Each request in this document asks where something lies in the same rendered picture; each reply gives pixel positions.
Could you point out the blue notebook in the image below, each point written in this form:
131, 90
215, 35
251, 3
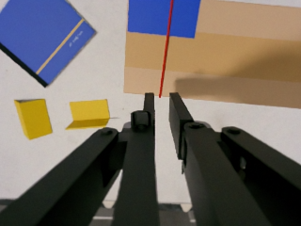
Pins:
42, 36

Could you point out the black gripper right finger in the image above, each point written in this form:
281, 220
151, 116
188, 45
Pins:
221, 190

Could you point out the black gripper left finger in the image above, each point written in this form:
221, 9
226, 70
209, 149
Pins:
71, 193

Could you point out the tan cardboard carton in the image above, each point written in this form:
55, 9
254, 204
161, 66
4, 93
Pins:
242, 53

